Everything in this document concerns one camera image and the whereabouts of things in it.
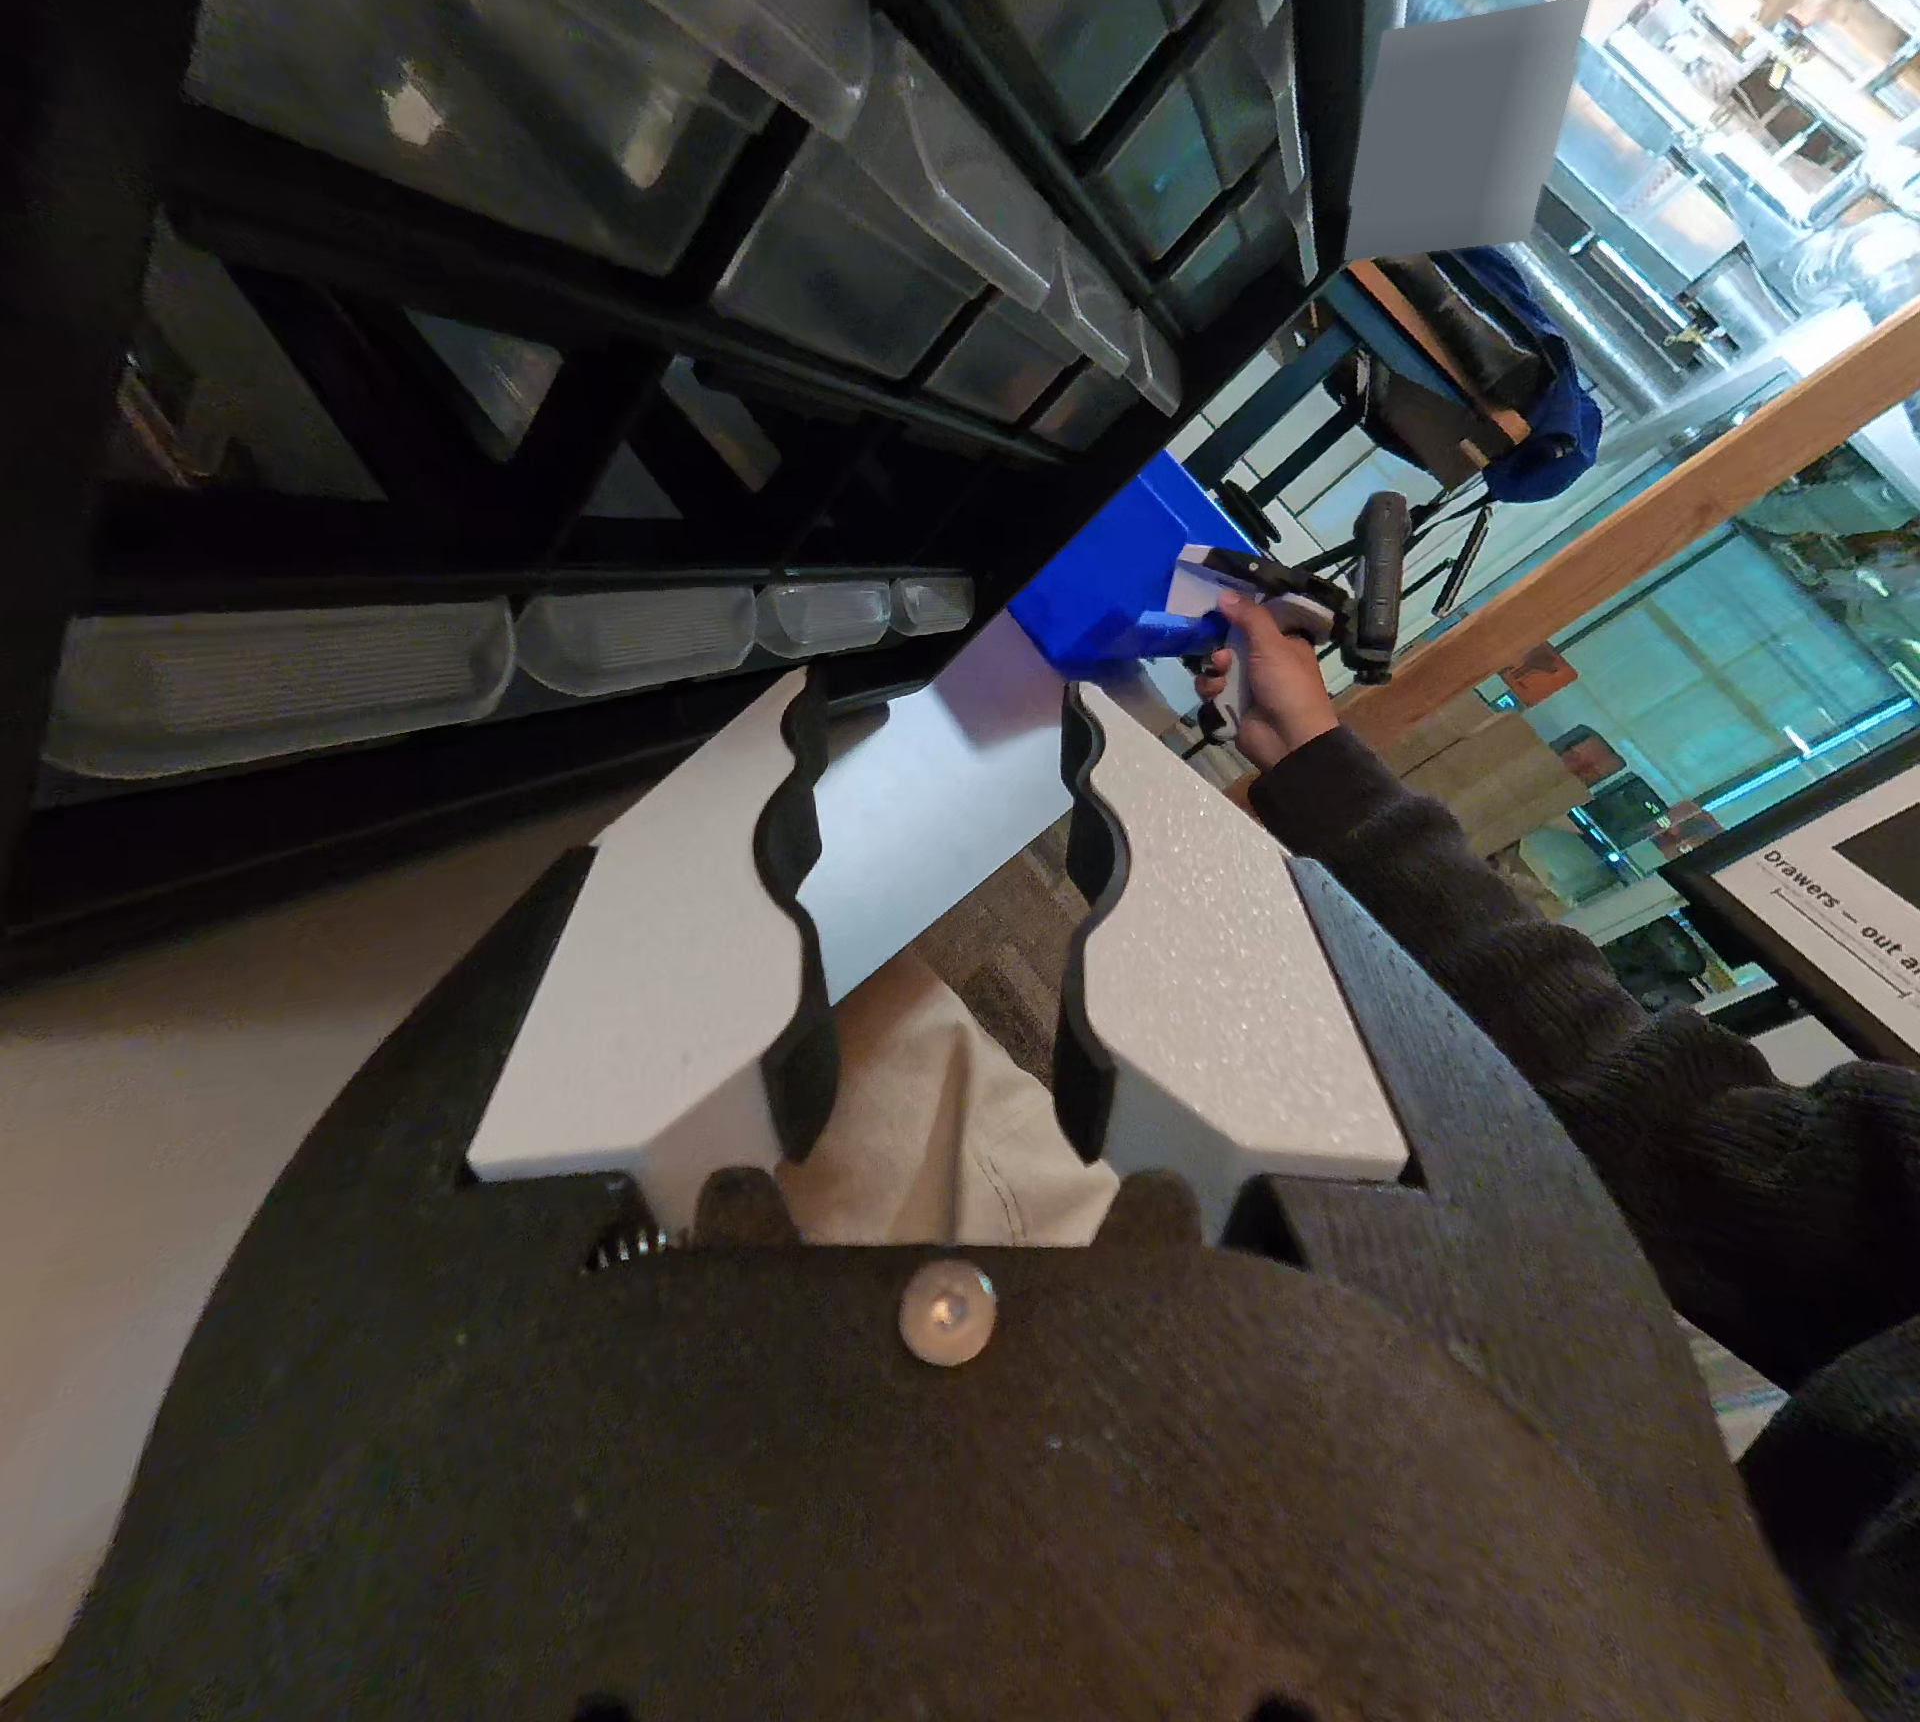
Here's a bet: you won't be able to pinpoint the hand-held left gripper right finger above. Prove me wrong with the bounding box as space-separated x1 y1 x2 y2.
1055 677 1414 1220

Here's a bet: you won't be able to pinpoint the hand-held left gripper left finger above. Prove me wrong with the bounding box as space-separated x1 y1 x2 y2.
467 662 845 1232

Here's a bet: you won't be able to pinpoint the blue plastic bin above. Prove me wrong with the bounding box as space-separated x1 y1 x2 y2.
1011 452 1264 677

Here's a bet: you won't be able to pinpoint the black parts drawer cabinet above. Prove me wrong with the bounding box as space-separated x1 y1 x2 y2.
0 0 1427 987

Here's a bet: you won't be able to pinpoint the person's right forearm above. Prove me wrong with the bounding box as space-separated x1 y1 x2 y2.
1245 721 1920 1394

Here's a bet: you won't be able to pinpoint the person's right hand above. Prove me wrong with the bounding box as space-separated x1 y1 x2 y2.
1191 593 1343 773

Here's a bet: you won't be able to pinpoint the black tripod stand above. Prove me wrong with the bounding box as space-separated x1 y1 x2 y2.
1408 495 1500 628

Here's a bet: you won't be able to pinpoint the blue cloth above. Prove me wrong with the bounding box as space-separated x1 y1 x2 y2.
1464 245 1603 507

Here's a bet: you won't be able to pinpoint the black bag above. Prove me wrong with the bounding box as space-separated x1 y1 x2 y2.
1373 253 1553 403

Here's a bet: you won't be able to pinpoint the wooden beam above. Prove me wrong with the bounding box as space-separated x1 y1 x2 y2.
1337 295 1920 736

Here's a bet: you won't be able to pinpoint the person's beige pants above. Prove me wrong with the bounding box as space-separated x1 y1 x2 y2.
781 954 1124 1248

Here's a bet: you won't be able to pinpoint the black framed marker sign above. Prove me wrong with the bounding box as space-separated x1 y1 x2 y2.
1656 762 1920 1064

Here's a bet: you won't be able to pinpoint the rows of clear cabinet drawers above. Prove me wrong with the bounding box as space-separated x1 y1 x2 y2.
35 0 1320 782

